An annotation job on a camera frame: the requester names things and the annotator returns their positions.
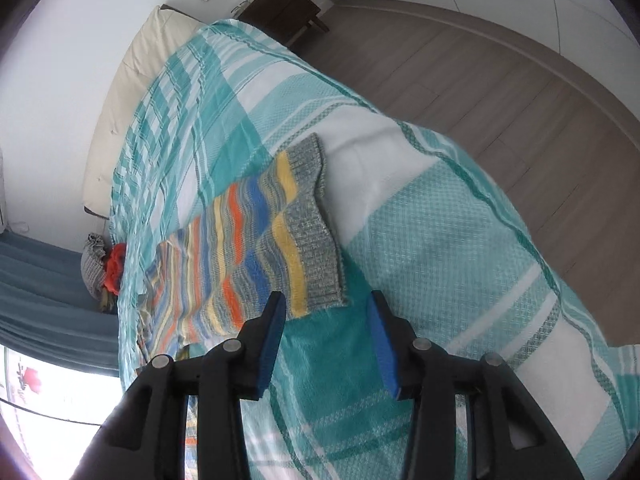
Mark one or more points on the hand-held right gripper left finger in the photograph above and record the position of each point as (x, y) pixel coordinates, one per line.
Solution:
(270, 350)

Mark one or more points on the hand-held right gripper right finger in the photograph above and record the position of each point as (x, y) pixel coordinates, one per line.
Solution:
(382, 345)

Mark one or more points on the striped knitted sweater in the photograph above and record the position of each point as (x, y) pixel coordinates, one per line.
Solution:
(240, 240)

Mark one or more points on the teal plaid blanket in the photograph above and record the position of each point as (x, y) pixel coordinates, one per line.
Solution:
(450, 240)

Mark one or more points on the olive cloth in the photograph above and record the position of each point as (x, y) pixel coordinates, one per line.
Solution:
(107, 302)

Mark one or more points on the red cloth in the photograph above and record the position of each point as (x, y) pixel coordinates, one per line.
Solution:
(116, 265)

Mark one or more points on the checkered cloth bundle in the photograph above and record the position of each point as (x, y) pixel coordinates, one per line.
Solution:
(92, 265)

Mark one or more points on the window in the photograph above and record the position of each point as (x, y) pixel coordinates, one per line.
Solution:
(50, 395)

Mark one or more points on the blue curtain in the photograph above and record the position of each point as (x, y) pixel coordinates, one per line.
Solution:
(40, 285)

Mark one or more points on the cream pillow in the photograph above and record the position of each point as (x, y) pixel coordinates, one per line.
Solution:
(125, 100)

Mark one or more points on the dark wooden nightstand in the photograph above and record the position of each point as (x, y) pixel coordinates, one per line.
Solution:
(280, 5)

